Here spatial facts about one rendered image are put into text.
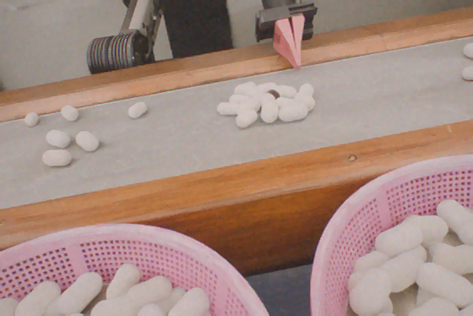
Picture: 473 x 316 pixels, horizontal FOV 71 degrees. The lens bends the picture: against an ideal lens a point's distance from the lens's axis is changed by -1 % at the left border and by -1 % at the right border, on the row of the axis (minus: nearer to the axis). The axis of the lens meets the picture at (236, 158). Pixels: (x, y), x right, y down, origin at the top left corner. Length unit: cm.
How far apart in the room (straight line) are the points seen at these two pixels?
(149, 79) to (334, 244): 47
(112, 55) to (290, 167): 66
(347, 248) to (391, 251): 3
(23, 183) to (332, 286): 36
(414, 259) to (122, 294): 20
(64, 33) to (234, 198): 258
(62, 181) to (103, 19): 229
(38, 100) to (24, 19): 223
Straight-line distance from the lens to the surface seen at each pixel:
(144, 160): 40
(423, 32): 72
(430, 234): 28
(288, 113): 41
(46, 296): 29
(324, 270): 21
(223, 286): 22
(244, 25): 254
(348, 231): 25
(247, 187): 27
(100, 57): 90
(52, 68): 291
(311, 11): 62
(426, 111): 45
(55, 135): 50
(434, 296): 25
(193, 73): 61
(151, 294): 25
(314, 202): 28
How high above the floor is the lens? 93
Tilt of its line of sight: 32 degrees down
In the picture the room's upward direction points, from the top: 10 degrees counter-clockwise
